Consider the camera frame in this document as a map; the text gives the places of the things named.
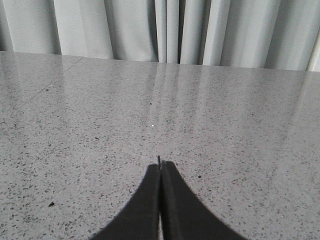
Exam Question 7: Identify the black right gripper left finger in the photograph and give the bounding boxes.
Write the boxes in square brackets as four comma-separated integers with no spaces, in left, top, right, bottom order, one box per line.
[93,164,161,240]

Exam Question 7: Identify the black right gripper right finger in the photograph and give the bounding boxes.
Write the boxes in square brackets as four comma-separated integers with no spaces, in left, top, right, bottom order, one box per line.
[160,161,244,240]

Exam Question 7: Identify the grey pleated curtain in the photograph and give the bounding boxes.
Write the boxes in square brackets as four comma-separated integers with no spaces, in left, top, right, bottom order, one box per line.
[0,0,320,72]

